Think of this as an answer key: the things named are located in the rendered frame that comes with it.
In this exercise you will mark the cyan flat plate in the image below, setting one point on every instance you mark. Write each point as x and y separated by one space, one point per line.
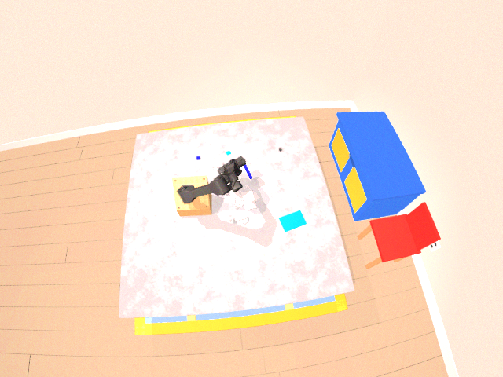
292 221

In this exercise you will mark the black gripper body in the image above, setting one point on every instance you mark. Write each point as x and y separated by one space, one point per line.
237 185

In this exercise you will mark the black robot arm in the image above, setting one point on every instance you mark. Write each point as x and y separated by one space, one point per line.
218 186

